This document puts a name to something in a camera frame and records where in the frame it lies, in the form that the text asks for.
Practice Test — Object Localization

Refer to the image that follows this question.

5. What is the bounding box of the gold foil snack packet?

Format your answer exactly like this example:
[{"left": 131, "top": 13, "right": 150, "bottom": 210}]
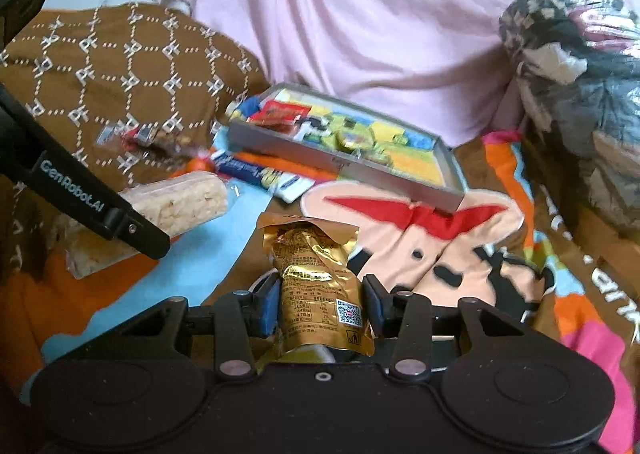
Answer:
[{"left": 257, "top": 212, "right": 375, "bottom": 356}]

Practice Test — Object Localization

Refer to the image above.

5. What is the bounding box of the clear rice cracker bar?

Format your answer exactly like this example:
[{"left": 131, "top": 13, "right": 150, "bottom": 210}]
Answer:
[{"left": 58, "top": 171, "right": 238, "bottom": 279}]

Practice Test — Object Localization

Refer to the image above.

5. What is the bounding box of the yellow cracker snack packet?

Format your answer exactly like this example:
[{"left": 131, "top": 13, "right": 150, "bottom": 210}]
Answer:
[{"left": 336, "top": 125, "right": 375, "bottom": 153}]

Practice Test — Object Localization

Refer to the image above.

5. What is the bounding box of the red spicy tofu snack packet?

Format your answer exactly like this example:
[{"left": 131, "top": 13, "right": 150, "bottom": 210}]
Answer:
[{"left": 247, "top": 99, "right": 311, "bottom": 135}]

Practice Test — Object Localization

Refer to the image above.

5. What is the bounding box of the brown PF patterned pillow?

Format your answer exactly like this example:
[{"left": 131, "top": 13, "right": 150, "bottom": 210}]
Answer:
[{"left": 1, "top": 3, "right": 268, "bottom": 191}]

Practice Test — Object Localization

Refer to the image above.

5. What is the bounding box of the dark brown snack wrapper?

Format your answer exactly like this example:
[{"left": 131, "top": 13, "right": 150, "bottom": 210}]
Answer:
[{"left": 96, "top": 125, "right": 208, "bottom": 159}]

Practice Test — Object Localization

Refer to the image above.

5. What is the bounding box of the blue white snack sachet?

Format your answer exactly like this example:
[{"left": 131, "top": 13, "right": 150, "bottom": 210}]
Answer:
[{"left": 210, "top": 151, "right": 314, "bottom": 205}]

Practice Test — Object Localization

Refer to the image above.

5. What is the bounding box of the small orange fruit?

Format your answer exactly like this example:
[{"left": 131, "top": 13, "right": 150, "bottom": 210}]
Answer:
[{"left": 186, "top": 157, "right": 215, "bottom": 173}]

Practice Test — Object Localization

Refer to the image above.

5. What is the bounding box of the colourful cartoon bedsheet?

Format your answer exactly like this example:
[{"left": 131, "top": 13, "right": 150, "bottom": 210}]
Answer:
[{"left": 1, "top": 132, "right": 639, "bottom": 453}]

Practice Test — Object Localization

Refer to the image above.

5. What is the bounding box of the grey cardboard box lid tray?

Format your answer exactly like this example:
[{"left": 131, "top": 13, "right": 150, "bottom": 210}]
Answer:
[{"left": 228, "top": 83, "right": 464, "bottom": 212}]

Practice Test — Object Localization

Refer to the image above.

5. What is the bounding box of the camouflage patterned cloth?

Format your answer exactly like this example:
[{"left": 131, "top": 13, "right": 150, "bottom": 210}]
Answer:
[{"left": 499, "top": 0, "right": 639, "bottom": 232}]

